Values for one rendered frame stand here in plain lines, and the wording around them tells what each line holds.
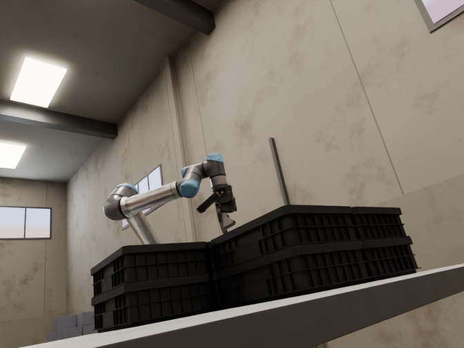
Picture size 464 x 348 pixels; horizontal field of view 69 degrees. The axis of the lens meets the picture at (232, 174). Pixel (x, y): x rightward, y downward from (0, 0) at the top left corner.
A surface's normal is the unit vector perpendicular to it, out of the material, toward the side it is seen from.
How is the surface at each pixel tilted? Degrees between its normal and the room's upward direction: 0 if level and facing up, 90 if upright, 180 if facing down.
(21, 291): 90
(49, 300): 90
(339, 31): 90
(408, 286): 90
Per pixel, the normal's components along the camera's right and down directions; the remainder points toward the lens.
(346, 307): 0.64, -0.38
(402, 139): -0.75, -0.11
